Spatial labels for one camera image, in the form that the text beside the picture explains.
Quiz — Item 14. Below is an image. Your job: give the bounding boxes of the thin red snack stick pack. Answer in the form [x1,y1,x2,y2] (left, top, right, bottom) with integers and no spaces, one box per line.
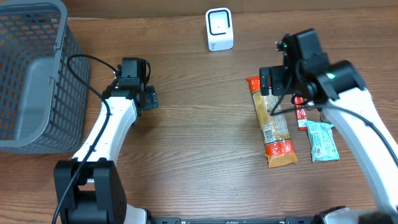
[293,96,307,131]

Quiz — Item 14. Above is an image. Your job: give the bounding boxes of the long red orange spaghetti pack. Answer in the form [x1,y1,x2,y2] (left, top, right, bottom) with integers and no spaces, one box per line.
[246,77,298,168]

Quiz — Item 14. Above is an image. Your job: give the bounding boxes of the teal orange snack packet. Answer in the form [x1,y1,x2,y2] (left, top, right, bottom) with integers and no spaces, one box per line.
[306,120,340,162]

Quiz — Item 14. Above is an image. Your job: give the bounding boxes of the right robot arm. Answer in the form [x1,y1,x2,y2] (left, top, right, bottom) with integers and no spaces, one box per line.
[259,29,397,223]

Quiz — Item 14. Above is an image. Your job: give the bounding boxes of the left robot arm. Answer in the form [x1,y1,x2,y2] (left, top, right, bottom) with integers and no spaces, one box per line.
[52,57,159,224]

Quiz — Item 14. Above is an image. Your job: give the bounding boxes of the white barcode scanner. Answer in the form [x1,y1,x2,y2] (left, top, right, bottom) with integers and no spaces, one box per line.
[205,7,234,52]

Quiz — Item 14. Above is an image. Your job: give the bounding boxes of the grey plastic mesh basket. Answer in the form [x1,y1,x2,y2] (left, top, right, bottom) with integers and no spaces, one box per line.
[1,1,91,154]

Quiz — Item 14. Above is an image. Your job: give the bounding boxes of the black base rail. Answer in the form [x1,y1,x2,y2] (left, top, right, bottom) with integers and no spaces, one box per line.
[147,217,316,224]

